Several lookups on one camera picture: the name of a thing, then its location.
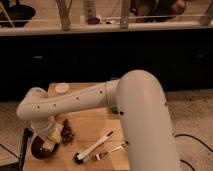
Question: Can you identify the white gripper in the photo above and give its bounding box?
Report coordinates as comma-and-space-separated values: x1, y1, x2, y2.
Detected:
31, 116, 63, 143

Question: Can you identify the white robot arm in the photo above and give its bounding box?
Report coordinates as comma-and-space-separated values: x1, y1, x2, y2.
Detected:
17, 70, 181, 171

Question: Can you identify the purple bowl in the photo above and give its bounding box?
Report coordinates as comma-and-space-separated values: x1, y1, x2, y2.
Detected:
31, 136, 59, 159

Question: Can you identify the bunch of dark grapes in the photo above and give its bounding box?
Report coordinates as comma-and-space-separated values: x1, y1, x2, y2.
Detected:
61, 119, 75, 145

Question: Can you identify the small white dish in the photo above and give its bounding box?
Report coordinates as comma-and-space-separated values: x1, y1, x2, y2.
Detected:
55, 83, 69, 94

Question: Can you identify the white black-tipped brush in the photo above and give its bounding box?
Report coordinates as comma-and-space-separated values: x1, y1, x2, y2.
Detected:
73, 131, 114, 164

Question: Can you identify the green tray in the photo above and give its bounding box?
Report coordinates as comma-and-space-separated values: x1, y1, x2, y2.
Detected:
111, 106, 118, 114

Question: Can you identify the black table-side post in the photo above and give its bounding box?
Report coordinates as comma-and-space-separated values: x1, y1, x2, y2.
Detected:
18, 128, 33, 171

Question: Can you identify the black cable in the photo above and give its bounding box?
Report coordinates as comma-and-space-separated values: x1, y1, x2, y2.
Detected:
173, 133, 213, 171

